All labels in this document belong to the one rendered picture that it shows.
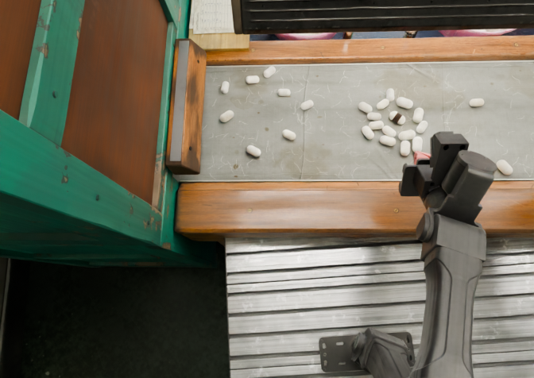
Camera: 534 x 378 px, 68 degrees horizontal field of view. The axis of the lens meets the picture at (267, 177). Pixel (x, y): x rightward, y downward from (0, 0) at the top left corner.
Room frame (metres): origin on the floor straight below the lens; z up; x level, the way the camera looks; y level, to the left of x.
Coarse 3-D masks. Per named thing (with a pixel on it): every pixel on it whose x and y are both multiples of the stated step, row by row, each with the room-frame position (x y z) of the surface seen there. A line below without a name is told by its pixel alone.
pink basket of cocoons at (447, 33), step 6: (444, 30) 0.58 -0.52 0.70; (450, 30) 0.56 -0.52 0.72; (456, 30) 0.55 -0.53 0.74; (462, 30) 0.54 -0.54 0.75; (468, 30) 0.52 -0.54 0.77; (474, 30) 0.52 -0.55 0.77; (504, 30) 0.51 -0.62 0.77; (510, 30) 0.50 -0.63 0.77; (444, 36) 0.58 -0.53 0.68; (450, 36) 0.56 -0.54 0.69; (456, 36) 0.55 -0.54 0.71; (462, 36) 0.54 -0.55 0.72; (468, 36) 0.53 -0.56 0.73; (474, 36) 0.52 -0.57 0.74; (480, 36) 0.52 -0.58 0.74; (486, 36) 0.51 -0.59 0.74; (492, 36) 0.51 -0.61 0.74
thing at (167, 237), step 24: (168, 168) 0.28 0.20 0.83; (168, 192) 0.23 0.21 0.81; (168, 216) 0.19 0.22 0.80; (168, 240) 0.14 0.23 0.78; (72, 264) 0.21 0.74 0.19; (96, 264) 0.20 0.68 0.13; (120, 264) 0.19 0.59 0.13; (144, 264) 0.17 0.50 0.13; (168, 264) 0.16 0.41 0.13; (192, 264) 0.14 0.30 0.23; (216, 264) 0.14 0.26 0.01
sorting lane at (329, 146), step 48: (240, 96) 0.47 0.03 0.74; (288, 96) 0.44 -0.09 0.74; (336, 96) 0.42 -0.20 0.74; (384, 96) 0.40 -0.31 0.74; (432, 96) 0.38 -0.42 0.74; (480, 96) 0.36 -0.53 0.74; (528, 96) 0.34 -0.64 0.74; (240, 144) 0.34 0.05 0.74; (288, 144) 0.32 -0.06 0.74; (336, 144) 0.30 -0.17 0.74; (480, 144) 0.25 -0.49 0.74; (528, 144) 0.23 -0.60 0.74
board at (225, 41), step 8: (192, 32) 0.64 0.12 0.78; (200, 40) 0.61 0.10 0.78; (208, 40) 0.61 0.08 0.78; (216, 40) 0.61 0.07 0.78; (224, 40) 0.60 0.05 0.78; (232, 40) 0.60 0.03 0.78; (240, 40) 0.59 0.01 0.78; (248, 40) 0.59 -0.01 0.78; (208, 48) 0.59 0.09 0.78; (216, 48) 0.58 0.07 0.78; (224, 48) 0.58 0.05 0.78; (232, 48) 0.58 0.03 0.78; (240, 48) 0.57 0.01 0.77; (248, 48) 0.57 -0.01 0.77
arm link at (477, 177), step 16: (464, 160) 0.14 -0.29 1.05; (480, 160) 0.14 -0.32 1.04; (448, 176) 0.12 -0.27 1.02; (464, 176) 0.11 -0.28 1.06; (480, 176) 0.11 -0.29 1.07; (448, 192) 0.10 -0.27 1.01; (464, 192) 0.09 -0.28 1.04; (480, 192) 0.09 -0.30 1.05; (432, 208) 0.08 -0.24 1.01; (448, 208) 0.08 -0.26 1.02; (464, 208) 0.07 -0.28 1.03; (480, 208) 0.07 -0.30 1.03; (432, 224) 0.06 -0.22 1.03; (480, 224) 0.05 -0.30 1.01
